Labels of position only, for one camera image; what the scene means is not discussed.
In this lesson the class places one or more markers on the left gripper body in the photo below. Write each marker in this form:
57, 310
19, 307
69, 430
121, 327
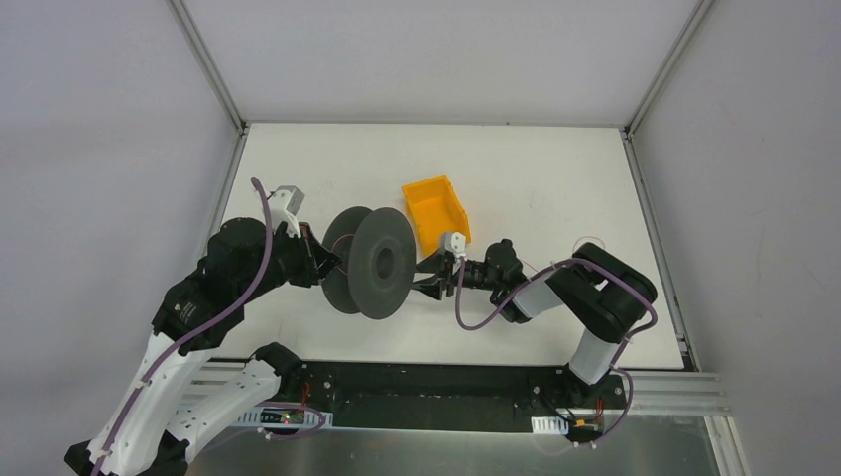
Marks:
310, 255

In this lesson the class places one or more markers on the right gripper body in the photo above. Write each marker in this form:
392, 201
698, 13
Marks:
448, 273

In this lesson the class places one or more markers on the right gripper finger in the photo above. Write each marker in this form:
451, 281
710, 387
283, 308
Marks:
437, 263
435, 287

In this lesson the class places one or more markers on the black cable spool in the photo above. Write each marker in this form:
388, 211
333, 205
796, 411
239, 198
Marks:
378, 259

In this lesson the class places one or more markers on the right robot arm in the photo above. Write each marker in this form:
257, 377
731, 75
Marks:
606, 295

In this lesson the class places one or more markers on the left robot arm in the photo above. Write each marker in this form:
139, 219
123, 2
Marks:
150, 434

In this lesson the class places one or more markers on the yellow plastic bin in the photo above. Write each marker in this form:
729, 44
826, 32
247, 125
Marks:
434, 209

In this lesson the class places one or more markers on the left controller board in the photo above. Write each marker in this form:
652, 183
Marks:
275, 416

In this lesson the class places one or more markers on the controller board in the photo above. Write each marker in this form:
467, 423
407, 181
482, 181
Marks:
584, 429
275, 416

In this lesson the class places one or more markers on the right controller board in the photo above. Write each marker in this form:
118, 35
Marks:
584, 429

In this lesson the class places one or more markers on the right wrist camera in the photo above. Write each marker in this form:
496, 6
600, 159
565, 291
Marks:
454, 243

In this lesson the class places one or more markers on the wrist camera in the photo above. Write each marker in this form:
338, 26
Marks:
454, 243
285, 203

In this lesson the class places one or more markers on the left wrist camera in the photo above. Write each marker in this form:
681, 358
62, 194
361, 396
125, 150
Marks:
285, 203

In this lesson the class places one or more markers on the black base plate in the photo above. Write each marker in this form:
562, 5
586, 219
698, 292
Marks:
476, 398

